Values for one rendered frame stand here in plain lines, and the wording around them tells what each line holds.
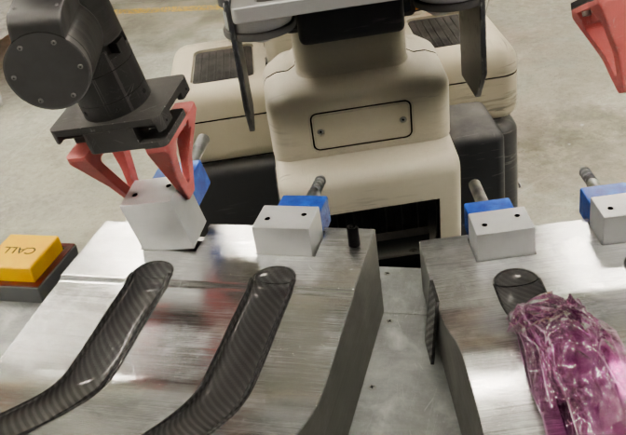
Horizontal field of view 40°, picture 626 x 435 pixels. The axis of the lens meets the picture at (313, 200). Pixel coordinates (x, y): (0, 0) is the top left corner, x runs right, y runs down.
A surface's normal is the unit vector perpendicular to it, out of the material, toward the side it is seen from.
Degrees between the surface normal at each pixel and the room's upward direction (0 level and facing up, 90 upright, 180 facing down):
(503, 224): 0
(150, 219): 99
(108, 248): 0
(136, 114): 11
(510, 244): 90
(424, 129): 98
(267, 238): 90
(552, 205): 0
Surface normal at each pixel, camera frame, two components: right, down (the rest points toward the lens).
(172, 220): -0.22, 0.64
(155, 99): -0.28, -0.77
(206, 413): 0.04, -0.98
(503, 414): -0.11, -0.71
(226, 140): 0.08, 0.50
